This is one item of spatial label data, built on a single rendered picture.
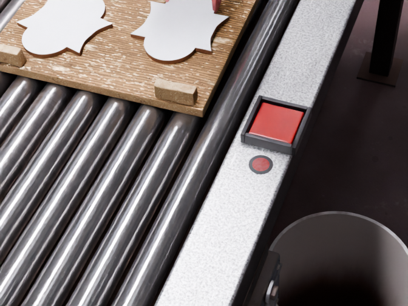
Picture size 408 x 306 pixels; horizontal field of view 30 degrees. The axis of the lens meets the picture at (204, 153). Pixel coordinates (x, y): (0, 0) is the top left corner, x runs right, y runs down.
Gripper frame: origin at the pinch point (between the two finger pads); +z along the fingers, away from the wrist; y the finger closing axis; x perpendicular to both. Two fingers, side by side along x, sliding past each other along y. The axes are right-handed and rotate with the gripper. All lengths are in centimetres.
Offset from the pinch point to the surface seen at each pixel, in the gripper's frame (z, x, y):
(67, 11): 2.2, -6.6, -18.0
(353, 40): 61, 126, 9
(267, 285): 22.2, -31.5, 23.0
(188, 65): 4.6, -10.9, 3.7
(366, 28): 59, 133, 11
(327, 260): 70, 29, 23
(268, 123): 7.3, -17.1, 17.7
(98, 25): 2.7, -8.1, -11.9
